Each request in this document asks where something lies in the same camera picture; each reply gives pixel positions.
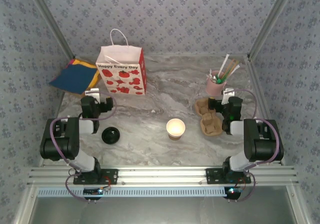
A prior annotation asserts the aluminium frame post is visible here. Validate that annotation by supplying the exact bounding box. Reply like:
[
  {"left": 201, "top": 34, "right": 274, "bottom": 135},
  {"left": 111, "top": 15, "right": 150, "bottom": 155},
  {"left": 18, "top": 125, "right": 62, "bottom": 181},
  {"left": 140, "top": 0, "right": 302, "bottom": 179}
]
[
  {"left": 24, "top": 0, "right": 76, "bottom": 60},
  {"left": 247, "top": 0, "right": 299, "bottom": 60}
]

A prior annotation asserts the brown pulp cup carrier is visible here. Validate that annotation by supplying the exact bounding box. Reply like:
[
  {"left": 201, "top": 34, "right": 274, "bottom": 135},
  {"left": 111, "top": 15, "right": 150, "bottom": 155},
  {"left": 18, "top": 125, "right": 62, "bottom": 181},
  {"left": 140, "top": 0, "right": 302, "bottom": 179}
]
[
  {"left": 194, "top": 98, "right": 224, "bottom": 137},
  {"left": 194, "top": 97, "right": 223, "bottom": 137}
]

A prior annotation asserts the wooden stirrer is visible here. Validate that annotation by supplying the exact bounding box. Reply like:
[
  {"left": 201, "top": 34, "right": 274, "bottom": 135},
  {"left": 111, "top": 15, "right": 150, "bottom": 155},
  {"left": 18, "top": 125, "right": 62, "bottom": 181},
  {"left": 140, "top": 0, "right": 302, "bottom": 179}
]
[
  {"left": 222, "top": 60, "right": 240, "bottom": 80},
  {"left": 220, "top": 58, "right": 236, "bottom": 80}
]

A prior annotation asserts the pink holder cup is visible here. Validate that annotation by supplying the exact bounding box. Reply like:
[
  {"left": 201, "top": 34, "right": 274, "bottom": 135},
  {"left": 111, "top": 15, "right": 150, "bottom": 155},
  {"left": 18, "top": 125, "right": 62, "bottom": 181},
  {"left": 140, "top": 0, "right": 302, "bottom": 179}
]
[{"left": 205, "top": 70, "right": 228, "bottom": 96}]

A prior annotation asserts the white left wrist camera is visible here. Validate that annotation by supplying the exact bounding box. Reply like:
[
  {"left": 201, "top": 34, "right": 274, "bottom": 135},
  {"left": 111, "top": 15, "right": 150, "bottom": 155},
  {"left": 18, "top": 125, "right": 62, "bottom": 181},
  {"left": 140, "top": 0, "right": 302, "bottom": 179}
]
[{"left": 84, "top": 87, "right": 101, "bottom": 102}]

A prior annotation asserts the purple cable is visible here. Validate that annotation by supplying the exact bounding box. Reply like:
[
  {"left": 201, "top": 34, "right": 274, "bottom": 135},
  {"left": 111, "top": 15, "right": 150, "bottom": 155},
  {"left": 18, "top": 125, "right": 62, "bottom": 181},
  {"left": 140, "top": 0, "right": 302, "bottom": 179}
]
[
  {"left": 228, "top": 88, "right": 280, "bottom": 204},
  {"left": 49, "top": 91, "right": 118, "bottom": 203}
]

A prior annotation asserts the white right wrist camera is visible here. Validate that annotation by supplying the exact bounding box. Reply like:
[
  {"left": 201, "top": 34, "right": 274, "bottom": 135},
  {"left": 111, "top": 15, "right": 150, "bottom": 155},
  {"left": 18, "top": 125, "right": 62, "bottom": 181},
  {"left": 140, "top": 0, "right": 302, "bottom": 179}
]
[{"left": 221, "top": 87, "right": 236, "bottom": 105}]

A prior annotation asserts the white red printed paper bag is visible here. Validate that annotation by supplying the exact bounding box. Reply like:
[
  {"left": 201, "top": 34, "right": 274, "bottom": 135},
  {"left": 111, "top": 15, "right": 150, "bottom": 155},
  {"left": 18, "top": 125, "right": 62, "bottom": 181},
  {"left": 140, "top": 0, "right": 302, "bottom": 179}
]
[{"left": 95, "top": 28, "right": 147, "bottom": 96}]

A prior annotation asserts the brown paper coffee cup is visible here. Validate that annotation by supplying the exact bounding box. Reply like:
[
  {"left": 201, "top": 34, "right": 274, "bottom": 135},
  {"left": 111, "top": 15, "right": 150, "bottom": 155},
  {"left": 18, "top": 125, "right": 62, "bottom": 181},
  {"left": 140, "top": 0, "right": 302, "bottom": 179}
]
[
  {"left": 167, "top": 131, "right": 185, "bottom": 141},
  {"left": 166, "top": 118, "right": 186, "bottom": 138}
]

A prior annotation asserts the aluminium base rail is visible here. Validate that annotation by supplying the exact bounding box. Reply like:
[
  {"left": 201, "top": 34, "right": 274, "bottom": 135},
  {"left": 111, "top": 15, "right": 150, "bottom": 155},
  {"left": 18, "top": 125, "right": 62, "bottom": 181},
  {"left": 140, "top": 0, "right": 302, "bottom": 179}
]
[{"left": 27, "top": 165, "right": 300, "bottom": 186}]

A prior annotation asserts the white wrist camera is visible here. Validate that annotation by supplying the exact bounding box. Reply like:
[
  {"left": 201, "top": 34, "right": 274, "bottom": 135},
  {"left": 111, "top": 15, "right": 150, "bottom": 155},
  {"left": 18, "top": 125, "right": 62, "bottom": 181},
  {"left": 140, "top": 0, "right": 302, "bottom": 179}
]
[
  {"left": 84, "top": 87, "right": 101, "bottom": 102},
  {"left": 221, "top": 87, "right": 236, "bottom": 105}
]

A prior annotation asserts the small circuit board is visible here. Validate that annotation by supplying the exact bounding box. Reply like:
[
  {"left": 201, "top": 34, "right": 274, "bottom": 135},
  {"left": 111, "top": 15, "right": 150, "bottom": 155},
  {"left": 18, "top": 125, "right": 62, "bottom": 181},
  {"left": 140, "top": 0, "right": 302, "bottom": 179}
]
[
  {"left": 83, "top": 187, "right": 112, "bottom": 197},
  {"left": 224, "top": 186, "right": 245, "bottom": 200}
]

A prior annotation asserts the aluminium side rail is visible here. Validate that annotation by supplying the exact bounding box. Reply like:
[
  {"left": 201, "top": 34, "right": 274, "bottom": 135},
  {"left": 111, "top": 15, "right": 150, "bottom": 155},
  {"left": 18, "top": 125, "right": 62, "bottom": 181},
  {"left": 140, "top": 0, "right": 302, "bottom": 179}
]
[
  {"left": 244, "top": 55, "right": 286, "bottom": 166},
  {"left": 38, "top": 56, "right": 76, "bottom": 166}
]

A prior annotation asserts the yellow paper napkin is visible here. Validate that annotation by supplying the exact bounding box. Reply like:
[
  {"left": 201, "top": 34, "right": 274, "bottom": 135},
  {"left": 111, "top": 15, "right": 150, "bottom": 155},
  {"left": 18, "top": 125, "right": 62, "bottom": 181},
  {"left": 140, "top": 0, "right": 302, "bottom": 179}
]
[{"left": 71, "top": 58, "right": 102, "bottom": 90}]

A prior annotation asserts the white wrapped straw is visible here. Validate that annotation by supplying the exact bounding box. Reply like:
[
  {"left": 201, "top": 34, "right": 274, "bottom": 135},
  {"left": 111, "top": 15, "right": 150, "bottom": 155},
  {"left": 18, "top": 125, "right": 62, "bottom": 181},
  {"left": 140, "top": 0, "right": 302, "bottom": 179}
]
[
  {"left": 217, "top": 53, "right": 230, "bottom": 77},
  {"left": 223, "top": 63, "right": 241, "bottom": 82}
]

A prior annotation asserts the blue paper napkin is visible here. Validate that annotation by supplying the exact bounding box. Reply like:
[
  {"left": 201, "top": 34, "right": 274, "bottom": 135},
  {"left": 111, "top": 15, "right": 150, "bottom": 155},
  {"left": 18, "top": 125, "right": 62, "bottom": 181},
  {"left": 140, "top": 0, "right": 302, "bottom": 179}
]
[{"left": 48, "top": 63, "right": 99, "bottom": 95}]

